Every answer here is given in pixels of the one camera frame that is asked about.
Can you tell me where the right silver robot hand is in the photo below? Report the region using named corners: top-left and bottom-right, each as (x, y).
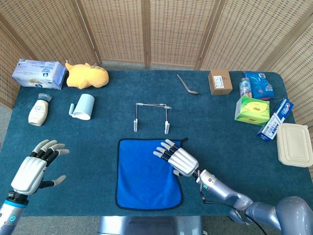
top-left (153, 139), bottom-right (200, 177)

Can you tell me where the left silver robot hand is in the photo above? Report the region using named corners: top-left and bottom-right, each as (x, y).
top-left (10, 139), bottom-right (70, 196)

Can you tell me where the blue cloth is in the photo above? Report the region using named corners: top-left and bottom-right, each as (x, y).
top-left (114, 137), bottom-right (189, 211)

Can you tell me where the teal carpet table cover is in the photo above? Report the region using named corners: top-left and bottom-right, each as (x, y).
top-left (0, 70), bottom-right (313, 217)

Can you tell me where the cream bottle with blue cap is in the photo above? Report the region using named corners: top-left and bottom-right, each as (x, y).
top-left (28, 93), bottom-right (52, 126)

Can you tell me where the metal spoon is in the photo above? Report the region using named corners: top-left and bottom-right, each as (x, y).
top-left (177, 74), bottom-right (200, 95)

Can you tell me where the grey robot torso base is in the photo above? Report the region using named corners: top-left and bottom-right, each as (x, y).
top-left (97, 216), bottom-right (204, 235)

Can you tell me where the green tissue pack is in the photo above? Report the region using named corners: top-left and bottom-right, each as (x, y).
top-left (234, 96), bottom-right (270, 126)

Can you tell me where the pale blue plastic cup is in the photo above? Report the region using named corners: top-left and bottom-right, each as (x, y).
top-left (69, 94), bottom-right (95, 120)

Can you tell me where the small brown cardboard box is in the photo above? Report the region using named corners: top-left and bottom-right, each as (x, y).
top-left (207, 69), bottom-right (233, 96)

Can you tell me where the small clear snack jar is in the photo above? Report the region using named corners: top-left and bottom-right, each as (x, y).
top-left (239, 77), bottom-right (253, 99)

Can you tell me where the white and purple carton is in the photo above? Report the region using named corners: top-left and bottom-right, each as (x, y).
top-left (11, 58), bottom-right (67, 90)

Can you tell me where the blue and white toothpaste box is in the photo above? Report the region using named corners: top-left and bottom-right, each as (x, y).
top-left (256, 98), bottom-right (295, 142)

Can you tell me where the blue snack bag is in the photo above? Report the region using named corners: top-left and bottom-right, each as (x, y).
top-left (244, 71), bottom-right (276, 100)

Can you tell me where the yellow plush toy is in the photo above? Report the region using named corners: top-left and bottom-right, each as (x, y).
top-left (65, 62), bottom-right (110, 90)

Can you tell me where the beige lidded food container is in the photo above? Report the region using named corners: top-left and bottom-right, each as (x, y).
top-left (276, 123), bottom-right (313, 168)

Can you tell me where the woven bamboo folding screen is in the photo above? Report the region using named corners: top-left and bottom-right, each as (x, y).
top-left (0, 0), bottom-right (313, 182)

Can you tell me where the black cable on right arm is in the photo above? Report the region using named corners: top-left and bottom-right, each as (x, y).
top-left (198, 171), bottom-right (268, 235)

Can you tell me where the wire rack with white feet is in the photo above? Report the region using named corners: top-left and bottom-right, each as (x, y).
top-left (133, 102), bottom-right (173, 135)

